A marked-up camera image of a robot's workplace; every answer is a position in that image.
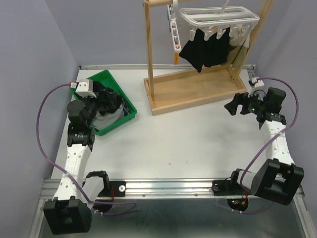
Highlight wooden clothes rack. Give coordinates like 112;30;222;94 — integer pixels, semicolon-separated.
143;0;274;115

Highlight blue striped underwear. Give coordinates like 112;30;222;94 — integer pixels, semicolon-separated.
121;98;131;117

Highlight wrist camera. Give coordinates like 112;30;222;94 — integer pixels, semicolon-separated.
248;77;264;97
70;79;97;98

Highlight white rectangular clip hanger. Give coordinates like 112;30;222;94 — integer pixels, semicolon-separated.
179;1;260;48

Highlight grey underwear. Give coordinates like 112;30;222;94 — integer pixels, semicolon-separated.
93;107;124;130

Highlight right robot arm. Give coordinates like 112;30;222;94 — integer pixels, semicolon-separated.
224;87;304;205

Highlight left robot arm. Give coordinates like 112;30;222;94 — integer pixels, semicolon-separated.
44;97;110;235

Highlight aluminium mounting rail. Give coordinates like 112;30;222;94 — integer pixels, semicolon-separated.
41;176;306;199

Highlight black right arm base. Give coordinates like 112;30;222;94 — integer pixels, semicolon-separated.
211;169;261;196

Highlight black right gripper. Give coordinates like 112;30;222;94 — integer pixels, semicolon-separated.
223;87;266;115

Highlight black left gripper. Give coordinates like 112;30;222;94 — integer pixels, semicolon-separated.
74;89;116;127

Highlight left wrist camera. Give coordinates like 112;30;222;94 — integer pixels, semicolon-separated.
70;79;97;98

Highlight black underwear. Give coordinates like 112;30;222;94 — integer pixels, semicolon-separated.
179;27;230;73
93;81;122;116

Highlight white straight clip hanger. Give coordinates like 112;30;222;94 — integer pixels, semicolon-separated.
167;0;181;54

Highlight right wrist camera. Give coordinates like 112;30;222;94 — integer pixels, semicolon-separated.
248;77;264;97

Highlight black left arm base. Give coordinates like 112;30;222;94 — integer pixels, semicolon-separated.
83;171;126;200

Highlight orange clothes peg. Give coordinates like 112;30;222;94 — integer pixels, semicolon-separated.
174;52;179;65

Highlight green plastic tray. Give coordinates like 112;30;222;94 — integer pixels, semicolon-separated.
67;70;137;136

